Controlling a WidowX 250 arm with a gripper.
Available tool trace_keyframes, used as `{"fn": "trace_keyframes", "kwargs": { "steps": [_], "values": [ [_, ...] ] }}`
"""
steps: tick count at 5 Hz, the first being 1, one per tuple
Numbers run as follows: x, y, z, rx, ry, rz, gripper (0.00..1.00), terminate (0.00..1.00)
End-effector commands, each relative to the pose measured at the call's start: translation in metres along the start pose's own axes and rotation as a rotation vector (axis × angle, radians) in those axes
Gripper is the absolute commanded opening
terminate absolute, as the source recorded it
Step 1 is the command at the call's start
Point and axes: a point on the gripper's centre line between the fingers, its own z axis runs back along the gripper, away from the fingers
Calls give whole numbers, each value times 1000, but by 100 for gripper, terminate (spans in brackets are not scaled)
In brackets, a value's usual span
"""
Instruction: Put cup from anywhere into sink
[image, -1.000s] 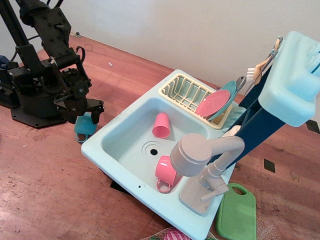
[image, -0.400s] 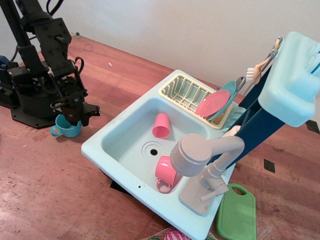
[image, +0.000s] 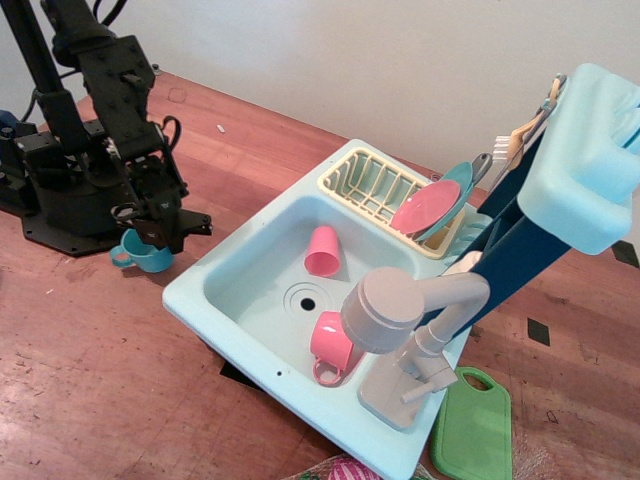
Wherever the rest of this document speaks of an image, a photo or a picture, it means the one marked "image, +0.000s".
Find grey toy faucet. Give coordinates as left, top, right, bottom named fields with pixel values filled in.
left=340, top=267, right=490, bottom=430

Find teal plate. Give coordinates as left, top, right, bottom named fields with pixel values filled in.
left=413, top=162, right=473, bottom=242

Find white dish brush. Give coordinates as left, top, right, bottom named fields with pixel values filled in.
left=487, top=135, right=510, bottom=191

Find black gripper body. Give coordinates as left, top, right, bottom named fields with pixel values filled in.
left=110, top=155, right=187, bottom=250

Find dark blue shelf posts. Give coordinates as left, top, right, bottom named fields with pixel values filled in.
left=457, top=139, right=570, bottom=334

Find pink mesh ball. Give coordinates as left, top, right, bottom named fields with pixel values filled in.
left=297, top=457, right=380, bottom=480

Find pink cup with handle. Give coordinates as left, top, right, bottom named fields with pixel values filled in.
left=309, top=311, right=362, bottom=387

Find yellow hanging utensil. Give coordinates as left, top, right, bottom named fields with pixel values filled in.
left=506, top=74, right=567, bottom=171

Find light blue toy sink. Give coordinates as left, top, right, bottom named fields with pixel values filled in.
left=161, top=138, right=494, bottom=480

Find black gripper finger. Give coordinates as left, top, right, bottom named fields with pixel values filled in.
left=172, top=209, right=212, bottom=253
left=133, top=219, right=159, bottom=249

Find pink handleless cup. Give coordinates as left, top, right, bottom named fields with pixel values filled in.
left=304, top=225, right=340, bottom=277

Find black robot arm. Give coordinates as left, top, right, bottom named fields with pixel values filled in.
left=1, top=1, right=212, bottom=257

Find yellow dish rack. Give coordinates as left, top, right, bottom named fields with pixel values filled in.
left=317, top=146, right=465, bottom=260

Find blue plastic cup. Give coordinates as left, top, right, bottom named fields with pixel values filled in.
left=109, top=229, right=174, bottom=273

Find grey utensil handle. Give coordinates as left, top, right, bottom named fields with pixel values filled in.
left=471, top=152, right=493, bottom=185

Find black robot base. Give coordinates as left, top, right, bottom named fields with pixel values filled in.
left=1, top=120, right=125, bottom=257

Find blue device at edge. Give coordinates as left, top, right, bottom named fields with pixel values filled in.
left=0, top=110, right=18, bottom=154

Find green cutting board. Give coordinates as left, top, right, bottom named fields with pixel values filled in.
left=430, top=367, right=513, bottom=479

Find pink plate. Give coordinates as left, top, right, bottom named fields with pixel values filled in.
left=390, top=180, right=461, bottom=235

